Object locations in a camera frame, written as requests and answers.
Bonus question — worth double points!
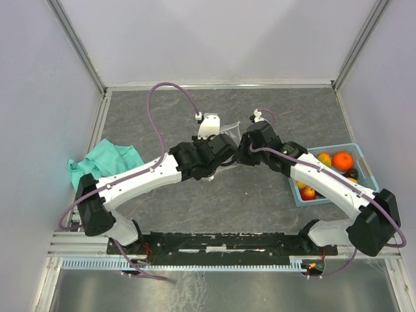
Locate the red yellow peach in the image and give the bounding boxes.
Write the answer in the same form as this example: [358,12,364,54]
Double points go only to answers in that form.
[300,187,317,201]

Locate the green mango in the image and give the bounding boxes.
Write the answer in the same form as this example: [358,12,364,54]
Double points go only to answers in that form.
[317,153,332,167]

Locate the orange tangerine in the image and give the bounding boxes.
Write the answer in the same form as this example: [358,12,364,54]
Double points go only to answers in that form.
[331,151,354,172]

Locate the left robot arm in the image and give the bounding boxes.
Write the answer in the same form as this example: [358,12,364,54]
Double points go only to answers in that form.
[76,134,238,254]

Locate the blue plastic basket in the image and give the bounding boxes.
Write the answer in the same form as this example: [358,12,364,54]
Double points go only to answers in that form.
[289,143,380,207]

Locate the teal cloth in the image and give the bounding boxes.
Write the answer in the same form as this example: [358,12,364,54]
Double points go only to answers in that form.
[68,138,144,190]

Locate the clear dotted zip bag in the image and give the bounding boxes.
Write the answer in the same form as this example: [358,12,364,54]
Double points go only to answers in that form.
[220,121,241,144]

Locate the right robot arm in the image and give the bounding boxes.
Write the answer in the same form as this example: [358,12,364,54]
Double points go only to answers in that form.
[238,120,401,257]

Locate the blue cable duct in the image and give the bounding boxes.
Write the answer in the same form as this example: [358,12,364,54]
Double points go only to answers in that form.
[60,256,308,270]

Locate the yellow lemon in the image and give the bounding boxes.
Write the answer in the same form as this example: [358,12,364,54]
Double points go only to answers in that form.
[296,181,307,190]

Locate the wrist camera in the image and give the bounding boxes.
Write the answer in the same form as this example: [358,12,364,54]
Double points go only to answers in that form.
[195,112,220,140]
[249,109,264,124]

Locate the small dark fig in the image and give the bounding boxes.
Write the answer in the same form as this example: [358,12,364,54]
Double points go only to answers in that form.
[343,168,359,180]

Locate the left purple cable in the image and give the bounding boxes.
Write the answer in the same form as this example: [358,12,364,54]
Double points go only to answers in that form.
[58,82,201,281]

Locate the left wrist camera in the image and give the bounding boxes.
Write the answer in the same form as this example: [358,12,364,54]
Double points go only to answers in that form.
[195,112,220,140]

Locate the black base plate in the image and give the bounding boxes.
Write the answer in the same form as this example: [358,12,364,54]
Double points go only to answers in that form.
[122,232,338,267]

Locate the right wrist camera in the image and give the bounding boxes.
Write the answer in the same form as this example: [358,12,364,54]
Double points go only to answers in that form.
[249,109,264,124]

